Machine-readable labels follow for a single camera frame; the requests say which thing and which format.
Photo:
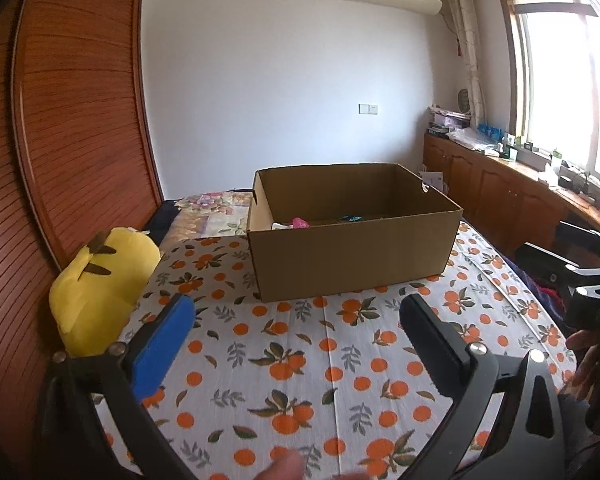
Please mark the window with wooden frame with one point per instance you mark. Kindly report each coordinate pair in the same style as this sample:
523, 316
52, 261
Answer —
555, 51

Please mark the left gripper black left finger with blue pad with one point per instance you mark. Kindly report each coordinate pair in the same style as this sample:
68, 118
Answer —
75, 445

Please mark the yellow plush toy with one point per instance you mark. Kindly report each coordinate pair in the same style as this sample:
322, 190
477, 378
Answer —
93, 298

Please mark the white wall switch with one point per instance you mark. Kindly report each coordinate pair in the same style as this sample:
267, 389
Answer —
367, 109

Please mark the teal snack packet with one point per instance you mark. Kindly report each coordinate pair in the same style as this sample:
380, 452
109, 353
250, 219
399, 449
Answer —
350, 218

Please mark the patterned curtain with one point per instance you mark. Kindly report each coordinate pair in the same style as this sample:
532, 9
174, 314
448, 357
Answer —
465, 21

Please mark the small white orange packet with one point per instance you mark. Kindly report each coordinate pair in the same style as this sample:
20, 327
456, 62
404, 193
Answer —
281, 226

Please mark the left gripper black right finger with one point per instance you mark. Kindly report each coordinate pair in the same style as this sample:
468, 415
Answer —
526, 440

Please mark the wooden louvred wardrobe door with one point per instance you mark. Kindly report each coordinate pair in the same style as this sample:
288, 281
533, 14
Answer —
75, 155

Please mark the brown cardboard box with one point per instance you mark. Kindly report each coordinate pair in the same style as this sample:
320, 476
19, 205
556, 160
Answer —
407, 232

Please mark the orange print white tablecloth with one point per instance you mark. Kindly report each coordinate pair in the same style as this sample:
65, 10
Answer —
333, 377

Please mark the left hand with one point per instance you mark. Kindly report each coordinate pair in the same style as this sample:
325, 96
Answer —
292, 466

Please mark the wooden cabinet under window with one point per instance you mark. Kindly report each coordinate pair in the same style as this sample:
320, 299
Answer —
504, 200

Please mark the floral quilt on bed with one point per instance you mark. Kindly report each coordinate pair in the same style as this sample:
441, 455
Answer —
203, 215

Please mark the pink snack packet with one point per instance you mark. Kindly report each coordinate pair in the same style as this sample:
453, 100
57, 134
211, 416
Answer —
298, 223

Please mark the right hand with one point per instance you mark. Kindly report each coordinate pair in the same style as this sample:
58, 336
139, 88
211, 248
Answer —
579, 400

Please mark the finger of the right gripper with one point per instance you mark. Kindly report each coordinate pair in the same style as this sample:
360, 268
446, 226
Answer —
588, 239
544, 266

